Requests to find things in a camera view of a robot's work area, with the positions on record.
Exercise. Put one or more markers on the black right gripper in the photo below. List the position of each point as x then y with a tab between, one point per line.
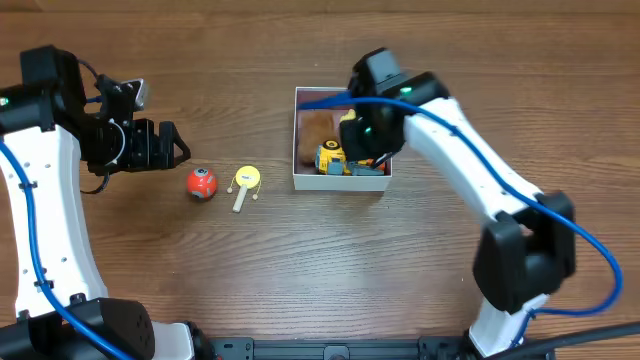
361	150

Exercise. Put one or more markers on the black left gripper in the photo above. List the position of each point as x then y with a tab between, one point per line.
165	145

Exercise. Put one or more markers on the yellow toy construction truck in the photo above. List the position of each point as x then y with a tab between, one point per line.
331	160

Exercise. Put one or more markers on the red orange toy ball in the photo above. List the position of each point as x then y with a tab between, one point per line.
202	183

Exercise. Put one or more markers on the brown plush toy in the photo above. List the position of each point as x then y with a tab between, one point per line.
315	127

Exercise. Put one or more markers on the yellow wooden rattle drum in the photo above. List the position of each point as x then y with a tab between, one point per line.
245	179

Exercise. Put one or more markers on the white yellow plush duck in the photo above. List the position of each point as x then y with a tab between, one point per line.
349	116

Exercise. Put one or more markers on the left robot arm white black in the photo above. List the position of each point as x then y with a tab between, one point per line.
63	308

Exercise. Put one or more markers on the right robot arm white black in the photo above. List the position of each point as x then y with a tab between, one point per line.
523	256

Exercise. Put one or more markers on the white cardboard box pink inside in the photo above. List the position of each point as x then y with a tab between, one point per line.
305	176

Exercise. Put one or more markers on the black mounting rail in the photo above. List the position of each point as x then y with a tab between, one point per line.
429	348

